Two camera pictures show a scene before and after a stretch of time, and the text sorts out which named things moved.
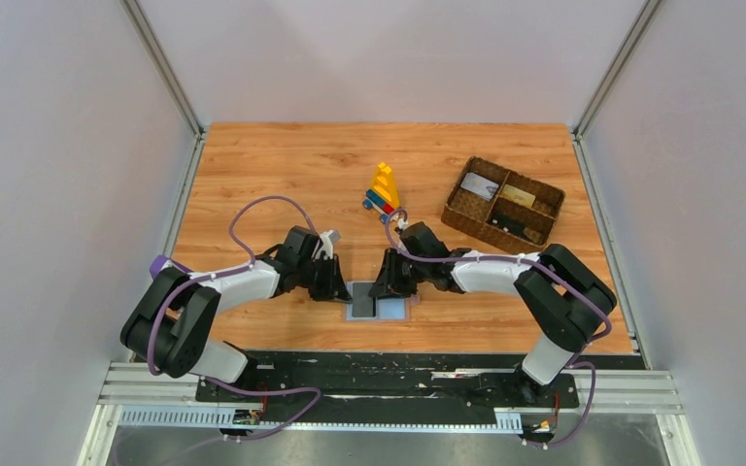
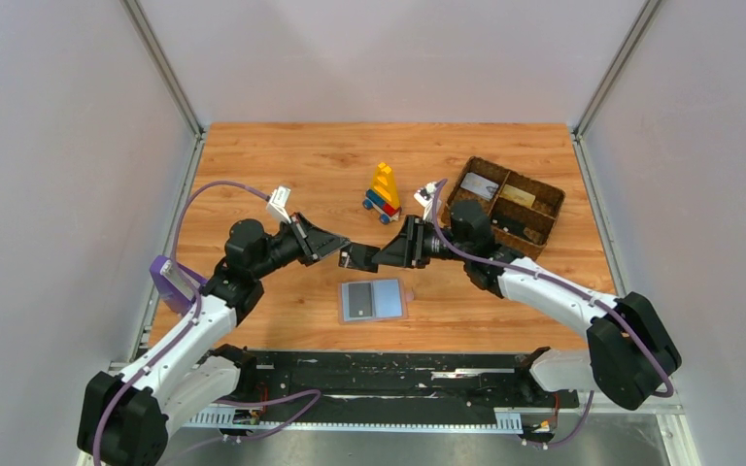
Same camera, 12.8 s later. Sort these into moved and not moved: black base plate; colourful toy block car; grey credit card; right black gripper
Moved: right black gripper
Not moved: black base plate; colourful toy block car; grey credit card
